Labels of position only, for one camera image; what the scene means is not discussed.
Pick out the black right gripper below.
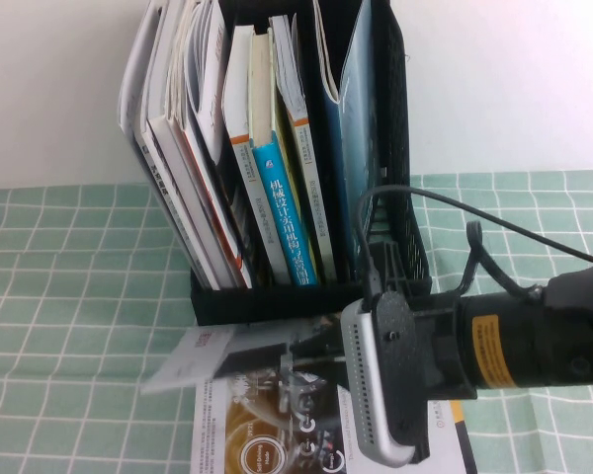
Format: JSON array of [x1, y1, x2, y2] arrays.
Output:
[[287, 290, 478, 401]]

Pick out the grey robotics brochure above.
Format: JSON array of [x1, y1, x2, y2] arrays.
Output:
[[140, 325, 291, 396]]

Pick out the black mesh book holder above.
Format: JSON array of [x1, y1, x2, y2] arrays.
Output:
[[190, 0, 434, 327]]

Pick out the autonomous driving book white cover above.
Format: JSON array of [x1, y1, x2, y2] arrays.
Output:
[[190, 315, 478, 474]]

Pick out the blue spine book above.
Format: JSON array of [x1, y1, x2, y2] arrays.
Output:
[[248, 29, 320, 287]]

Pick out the thin olive yellow book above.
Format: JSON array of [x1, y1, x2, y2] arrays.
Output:
[[270, 43, 323, 285]]

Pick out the white book orange edge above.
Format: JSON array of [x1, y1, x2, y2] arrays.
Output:
[[146, 113, 254, 290]]

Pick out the grey magazine black spine text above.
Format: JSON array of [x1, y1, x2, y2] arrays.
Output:
[[133, 130, 218, 290]]

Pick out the green checked tablecloth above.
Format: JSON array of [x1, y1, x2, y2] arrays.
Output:
[[0, 170, 593, 474]]

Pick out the white paper sheaf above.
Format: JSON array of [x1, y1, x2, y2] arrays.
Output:
[[165, 0, 231, 164]]

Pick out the magazines stack in rack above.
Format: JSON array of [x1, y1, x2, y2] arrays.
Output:
[[117, 0, 199, 277]]

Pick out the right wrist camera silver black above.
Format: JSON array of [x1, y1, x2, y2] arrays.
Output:
[[339, 290, 431, 469]]

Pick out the black right arm cable strap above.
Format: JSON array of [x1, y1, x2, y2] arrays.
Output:
[[454, 219, 543, 302]]

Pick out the black right camera cable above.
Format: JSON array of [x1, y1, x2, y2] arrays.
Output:
[[355, 185, 593, 297]]

